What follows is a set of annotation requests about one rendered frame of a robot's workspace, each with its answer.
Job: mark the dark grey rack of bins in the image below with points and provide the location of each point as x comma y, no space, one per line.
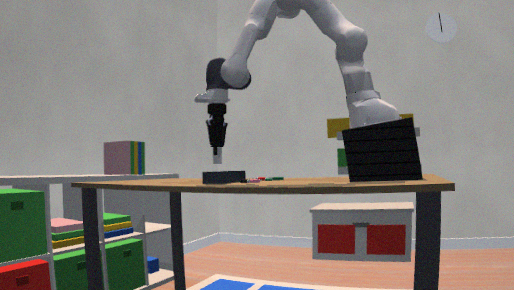
222,177

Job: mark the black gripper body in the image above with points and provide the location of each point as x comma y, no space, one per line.
217,110

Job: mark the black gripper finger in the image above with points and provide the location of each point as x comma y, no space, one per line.
214,139
222,133

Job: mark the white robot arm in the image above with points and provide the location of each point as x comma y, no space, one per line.
365,107

